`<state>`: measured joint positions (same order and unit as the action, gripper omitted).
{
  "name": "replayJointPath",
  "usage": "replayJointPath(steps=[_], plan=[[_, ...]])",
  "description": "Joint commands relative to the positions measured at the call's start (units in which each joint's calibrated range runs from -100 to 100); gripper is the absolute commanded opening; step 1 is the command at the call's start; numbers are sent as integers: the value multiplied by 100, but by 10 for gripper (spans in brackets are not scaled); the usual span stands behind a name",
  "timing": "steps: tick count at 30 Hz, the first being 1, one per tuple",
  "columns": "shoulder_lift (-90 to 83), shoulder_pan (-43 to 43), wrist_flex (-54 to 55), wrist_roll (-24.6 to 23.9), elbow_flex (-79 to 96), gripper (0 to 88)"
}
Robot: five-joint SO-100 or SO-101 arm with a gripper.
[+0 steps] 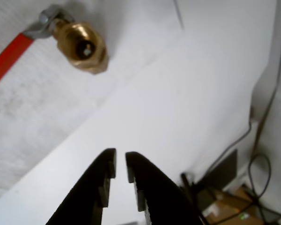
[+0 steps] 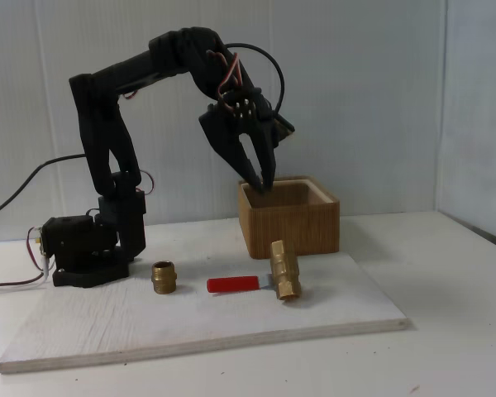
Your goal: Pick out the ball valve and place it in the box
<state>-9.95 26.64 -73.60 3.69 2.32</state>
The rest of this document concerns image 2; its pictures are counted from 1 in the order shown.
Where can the slatted wooden box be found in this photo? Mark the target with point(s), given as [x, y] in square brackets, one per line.
[289, 231]

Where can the brass threaded pipe nipple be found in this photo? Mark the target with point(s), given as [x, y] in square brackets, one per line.
[164, 278]

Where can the white painted plywood board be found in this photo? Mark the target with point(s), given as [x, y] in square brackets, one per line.
[149, 322]

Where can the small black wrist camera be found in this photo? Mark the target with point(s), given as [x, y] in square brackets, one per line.
[285, 126]

